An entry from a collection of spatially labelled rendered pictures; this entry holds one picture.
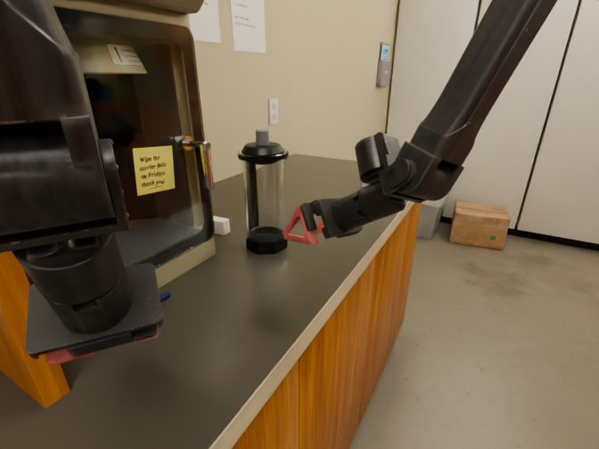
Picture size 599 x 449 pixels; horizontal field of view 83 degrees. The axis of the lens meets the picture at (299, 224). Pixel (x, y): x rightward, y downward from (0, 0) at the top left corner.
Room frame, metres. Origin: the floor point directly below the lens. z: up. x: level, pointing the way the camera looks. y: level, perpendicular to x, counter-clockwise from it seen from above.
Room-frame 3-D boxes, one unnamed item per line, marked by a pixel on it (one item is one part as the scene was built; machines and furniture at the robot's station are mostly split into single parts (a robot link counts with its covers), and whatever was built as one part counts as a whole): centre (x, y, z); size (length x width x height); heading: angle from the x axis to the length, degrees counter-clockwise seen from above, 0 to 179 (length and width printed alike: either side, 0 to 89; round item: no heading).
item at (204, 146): (0.61, 0.18, 1.17); 0.05 x 0.03 x 0.10; 60
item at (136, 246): (0.54, 0.26, 1.19); 0.30 x 0.01 x 0.40; 150
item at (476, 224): (2.66, -1.54, 0.14); 0.41 x 0.33 x 0.29; 67
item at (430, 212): (2.93, -1.01, 0.17); 0.60 x 0.42 x 0.33; 58
